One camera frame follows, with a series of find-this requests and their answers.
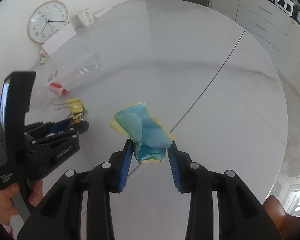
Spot brown snack wrapper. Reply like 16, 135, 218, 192
68, 108, 87, 125

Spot blue yellow paper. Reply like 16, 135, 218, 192
110, 101, 174, 164

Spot person's left hand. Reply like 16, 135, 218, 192
0, 178, 44, 227

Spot yellow binder clip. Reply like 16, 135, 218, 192
54, 98, 85, 114

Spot clear plastic water bottle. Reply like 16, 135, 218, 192
37, 53, 101, 99

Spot small green pink item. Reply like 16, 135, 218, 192
38, 50, 48, 64

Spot white card box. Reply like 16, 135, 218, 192
42, 23, 76, 56

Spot white mug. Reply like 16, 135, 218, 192
76, 8, 94, 27

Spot white power strip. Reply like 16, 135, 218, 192
93, 7, 112, 20

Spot orange brown stool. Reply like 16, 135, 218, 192
262, 195, 300, 239

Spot white drawer cabinet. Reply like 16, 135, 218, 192
236, 0, 292, 50

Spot round gold wall clock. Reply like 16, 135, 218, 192
27, 0, 69, 44

